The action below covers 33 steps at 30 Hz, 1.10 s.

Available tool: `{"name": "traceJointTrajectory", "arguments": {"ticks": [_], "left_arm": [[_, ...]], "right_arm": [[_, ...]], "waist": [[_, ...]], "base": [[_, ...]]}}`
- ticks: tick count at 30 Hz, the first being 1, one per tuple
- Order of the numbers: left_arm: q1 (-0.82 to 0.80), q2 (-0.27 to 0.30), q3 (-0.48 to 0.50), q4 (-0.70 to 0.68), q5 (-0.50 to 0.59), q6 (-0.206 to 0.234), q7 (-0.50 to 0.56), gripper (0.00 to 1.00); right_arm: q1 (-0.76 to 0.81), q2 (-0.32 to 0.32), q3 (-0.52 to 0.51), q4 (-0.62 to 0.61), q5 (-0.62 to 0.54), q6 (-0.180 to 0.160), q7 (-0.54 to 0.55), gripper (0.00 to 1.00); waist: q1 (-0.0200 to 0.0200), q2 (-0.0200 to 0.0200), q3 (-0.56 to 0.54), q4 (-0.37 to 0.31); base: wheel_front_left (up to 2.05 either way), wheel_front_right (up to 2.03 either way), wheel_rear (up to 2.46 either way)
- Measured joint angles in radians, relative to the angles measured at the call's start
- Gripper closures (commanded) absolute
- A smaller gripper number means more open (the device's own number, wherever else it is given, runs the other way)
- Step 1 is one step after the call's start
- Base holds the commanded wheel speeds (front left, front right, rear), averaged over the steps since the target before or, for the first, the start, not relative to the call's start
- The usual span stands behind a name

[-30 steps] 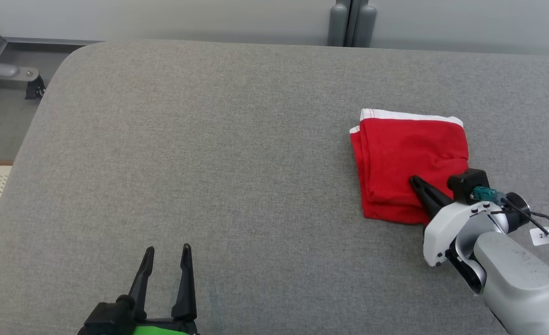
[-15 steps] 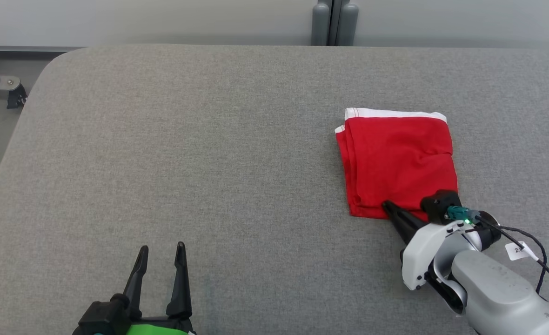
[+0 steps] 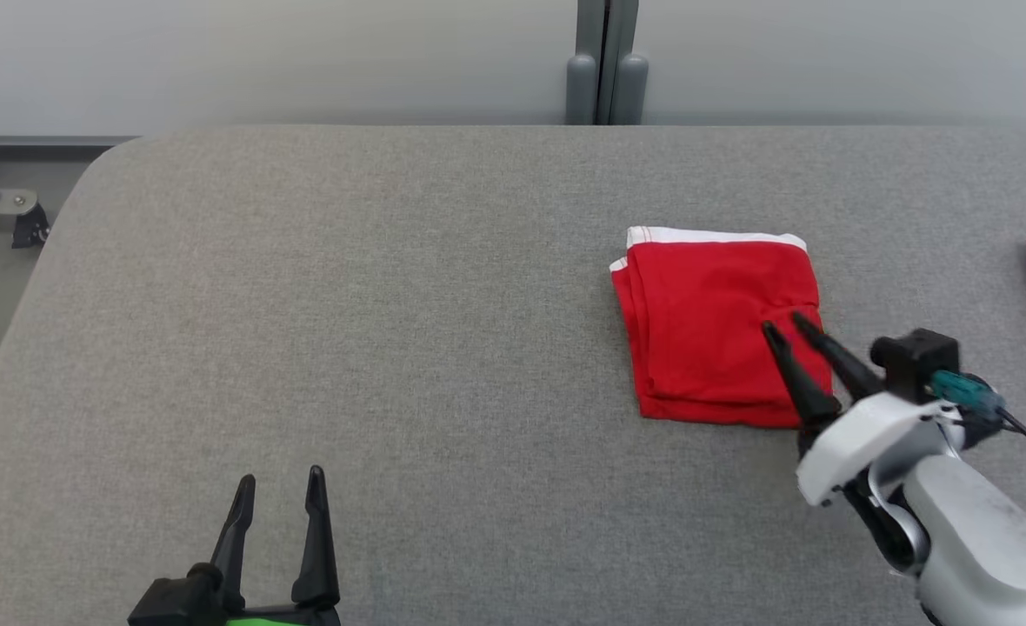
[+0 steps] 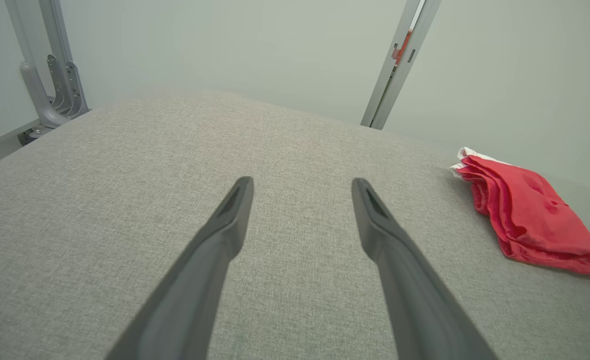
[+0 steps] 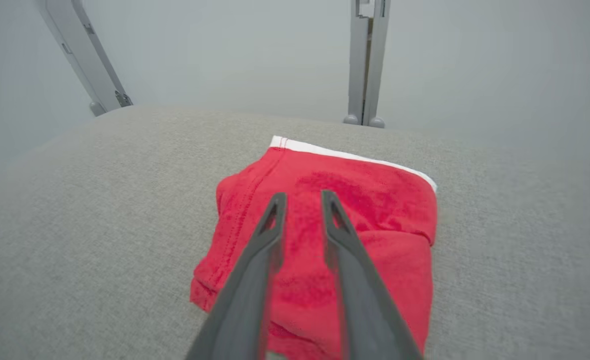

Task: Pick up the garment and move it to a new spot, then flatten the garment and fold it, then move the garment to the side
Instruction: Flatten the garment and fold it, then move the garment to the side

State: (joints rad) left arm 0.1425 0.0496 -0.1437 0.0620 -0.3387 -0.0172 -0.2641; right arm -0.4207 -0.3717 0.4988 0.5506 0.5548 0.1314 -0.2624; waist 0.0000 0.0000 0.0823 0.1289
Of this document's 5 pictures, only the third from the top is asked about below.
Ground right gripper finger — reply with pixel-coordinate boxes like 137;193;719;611
791;311;885;402
761;320;842;430

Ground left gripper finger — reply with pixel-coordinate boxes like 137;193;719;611
211;474;257;611
291;465;342;608

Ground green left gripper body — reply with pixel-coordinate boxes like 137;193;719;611
128;563;342;626

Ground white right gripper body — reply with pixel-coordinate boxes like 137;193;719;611
796;391;966;509

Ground red shorts with white stripe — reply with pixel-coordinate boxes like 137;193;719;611
609;226;836;429

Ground black caster wheel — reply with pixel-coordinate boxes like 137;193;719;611
13;204;51;250

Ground teal camera cable plug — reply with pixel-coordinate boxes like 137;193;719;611
930;372;1007;420

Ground grey partition frame post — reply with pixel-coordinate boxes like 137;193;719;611
607;0;650;125
565;0;606;127

